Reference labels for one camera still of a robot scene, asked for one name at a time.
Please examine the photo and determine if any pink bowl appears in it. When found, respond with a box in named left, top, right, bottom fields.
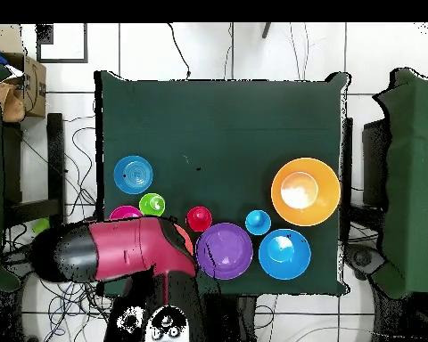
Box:
left=108, top=205, right=144, bottom=221

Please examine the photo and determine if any red cup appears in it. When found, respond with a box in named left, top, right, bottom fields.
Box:
left=185, top=206, right=213, bottom=233

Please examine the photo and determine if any blue cup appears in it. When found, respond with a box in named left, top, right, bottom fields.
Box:
left=244, top=209, right=272, bottom=236

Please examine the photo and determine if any orange bowl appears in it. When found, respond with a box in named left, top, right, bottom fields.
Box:
left=174, top=224, right=194, bottom=256

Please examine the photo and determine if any purple bowl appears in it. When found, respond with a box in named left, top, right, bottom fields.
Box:
left=195, top=222, right=254, bottom=281

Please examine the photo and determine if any dark green tablecloth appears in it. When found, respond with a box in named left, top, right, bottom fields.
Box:
left=94, top=69, right=351, bottom=297

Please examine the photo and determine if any small blue bowl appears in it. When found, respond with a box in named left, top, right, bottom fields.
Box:
left=113, top=155, right=154, bottom=195

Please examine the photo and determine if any large blue bowl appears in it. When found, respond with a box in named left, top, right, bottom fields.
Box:
left=258, top=228, right=312, bottom=281

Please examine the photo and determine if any large yellow bowl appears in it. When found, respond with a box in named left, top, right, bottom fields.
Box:
left=270, top=157, right=342, bottom=227

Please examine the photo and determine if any black box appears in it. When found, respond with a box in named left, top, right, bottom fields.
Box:
left=361, top=118, right=391, bottom=208

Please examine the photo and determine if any dark grey caster foot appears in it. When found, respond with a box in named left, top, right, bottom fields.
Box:
left=345, top=243, right=384, bottom=281

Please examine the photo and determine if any light green plastic cup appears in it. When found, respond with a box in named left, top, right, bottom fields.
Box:
left=31, top=217, right=51, bottom=235

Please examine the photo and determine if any cardboard box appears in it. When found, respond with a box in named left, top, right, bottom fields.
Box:
left=1, top=52, right=47, bottom=119

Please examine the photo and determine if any brown paper bag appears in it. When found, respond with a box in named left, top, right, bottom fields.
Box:
left=0, top=82, right=26, bottom=123

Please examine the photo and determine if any black cable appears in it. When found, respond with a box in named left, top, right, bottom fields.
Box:
left=166, top=22, right=193, bottom=80

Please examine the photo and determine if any black metal frame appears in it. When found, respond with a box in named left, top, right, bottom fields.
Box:
left=2, top=112, right=66, bottom=229

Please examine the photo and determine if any grey square frame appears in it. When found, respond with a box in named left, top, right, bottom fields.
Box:
left=36, top=22, right=89, bottom=64

